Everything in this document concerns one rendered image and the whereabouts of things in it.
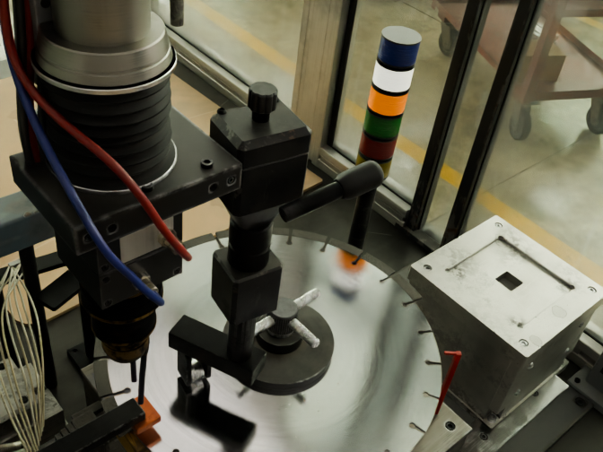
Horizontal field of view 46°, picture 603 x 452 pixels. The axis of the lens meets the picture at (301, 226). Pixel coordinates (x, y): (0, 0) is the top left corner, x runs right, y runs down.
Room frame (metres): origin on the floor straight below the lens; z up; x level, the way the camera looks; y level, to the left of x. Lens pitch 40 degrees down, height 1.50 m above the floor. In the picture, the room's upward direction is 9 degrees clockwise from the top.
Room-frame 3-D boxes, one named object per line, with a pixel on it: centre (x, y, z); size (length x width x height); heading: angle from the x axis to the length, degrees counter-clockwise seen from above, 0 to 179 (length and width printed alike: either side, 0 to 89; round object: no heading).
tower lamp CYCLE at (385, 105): (0.76, -0.08, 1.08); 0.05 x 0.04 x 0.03; 46
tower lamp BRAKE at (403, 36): (0.76, -0.08, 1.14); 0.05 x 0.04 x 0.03; 46
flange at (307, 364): (0.47, 0.01, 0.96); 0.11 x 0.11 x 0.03
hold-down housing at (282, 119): (0.40, 0.04, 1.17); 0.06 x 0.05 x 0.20; 127
